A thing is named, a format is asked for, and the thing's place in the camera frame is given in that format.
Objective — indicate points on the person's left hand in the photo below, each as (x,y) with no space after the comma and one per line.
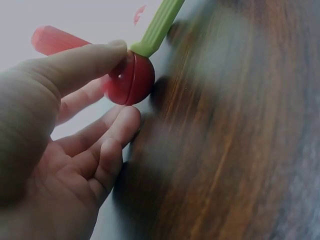
(45,150)

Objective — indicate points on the pink ribbed plastic rod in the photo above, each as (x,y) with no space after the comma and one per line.
(57,40)

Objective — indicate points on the red ball connector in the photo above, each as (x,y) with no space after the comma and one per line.
(140,80)

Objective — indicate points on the green ribbed plastic rod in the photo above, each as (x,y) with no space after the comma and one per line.
(157,27)

